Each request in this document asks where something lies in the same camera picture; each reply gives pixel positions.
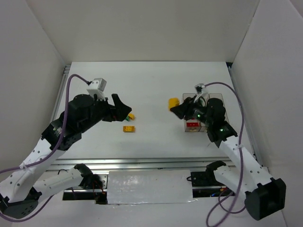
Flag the right clear container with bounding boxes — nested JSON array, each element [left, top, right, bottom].
[[209, 93, 229, 122]]

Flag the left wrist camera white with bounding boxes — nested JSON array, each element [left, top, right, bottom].
[[87, 78, 107, 101]]

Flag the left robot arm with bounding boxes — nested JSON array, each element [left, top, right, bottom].
[[0, 94, 132, 222]]

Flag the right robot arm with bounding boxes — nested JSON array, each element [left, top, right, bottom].
[[168, 97, 286, 220]]

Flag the red lego brick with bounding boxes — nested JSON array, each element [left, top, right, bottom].
[[186, 122, 200, 127]]

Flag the yellow oval lego piece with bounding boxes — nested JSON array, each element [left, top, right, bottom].
[[168, 97, 180, 111]]

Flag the middle clear container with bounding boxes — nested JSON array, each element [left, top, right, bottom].
[[200, 93, 210, 132]]

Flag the yellow sloped lego brick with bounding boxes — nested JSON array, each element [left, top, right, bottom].
[[128, 113, 135, 120]]

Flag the white foil cover plate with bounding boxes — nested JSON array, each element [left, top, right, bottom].
[[107, 170, 194, 204]]

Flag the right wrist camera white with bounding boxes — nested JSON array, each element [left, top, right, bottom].
[[194, 83, 208, 104]]

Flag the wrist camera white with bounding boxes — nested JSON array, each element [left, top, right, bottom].
[[194, 83, 208, 104], [87, 78, 107, 101]]

